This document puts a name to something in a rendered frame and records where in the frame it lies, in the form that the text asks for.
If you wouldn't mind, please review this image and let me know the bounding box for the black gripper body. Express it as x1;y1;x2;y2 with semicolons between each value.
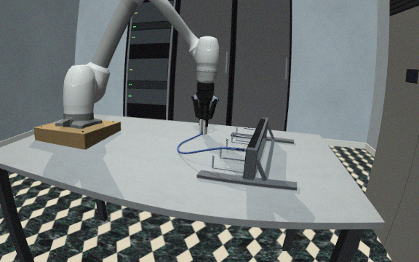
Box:
196;82;215;103

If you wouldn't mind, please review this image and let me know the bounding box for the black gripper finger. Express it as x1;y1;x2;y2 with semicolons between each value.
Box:
203;95;219;135
191;95;204;134

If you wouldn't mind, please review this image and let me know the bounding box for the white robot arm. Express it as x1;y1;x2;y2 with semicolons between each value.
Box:
55;0;219;129

